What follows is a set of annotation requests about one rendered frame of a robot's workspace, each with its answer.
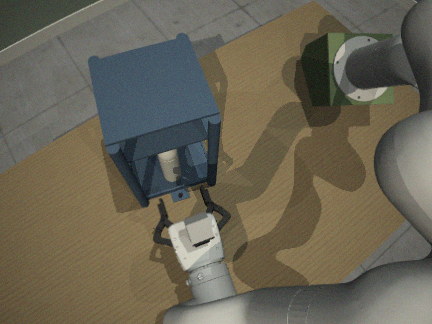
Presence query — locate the blue shelving unit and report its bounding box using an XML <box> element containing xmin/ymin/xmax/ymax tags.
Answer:
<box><xmin>88</xmin><ymin>33</ymin><xmax>221</xmax><ymax>208</ymax></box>

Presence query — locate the cream bottle with grey cap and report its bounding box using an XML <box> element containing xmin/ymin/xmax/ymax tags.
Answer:
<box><xmin>157</xmin><ymin>149</ymin><xmax>182</xmax><ymax>182</ymax></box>

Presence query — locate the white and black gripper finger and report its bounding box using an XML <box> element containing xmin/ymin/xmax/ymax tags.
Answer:
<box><xmin>200</xmin><ymin>185</ymin><xmax>231</xmax><ymax>231</ymax></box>
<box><xmin>153</xmin><ymin>198</ymin><xmax>174</xmax><ymax>247</ymax></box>

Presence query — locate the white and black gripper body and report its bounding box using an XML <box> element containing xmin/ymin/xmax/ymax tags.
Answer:
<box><xmin>168</xmin><ymin>213</ymin><xmax>225</xmax><ymax>273</ymax></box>

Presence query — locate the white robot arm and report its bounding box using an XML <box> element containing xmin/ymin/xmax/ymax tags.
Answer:
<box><xmin>163</xmin><ymin>0</ymin><xmax>432</xmax><ymax>324</ymax></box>

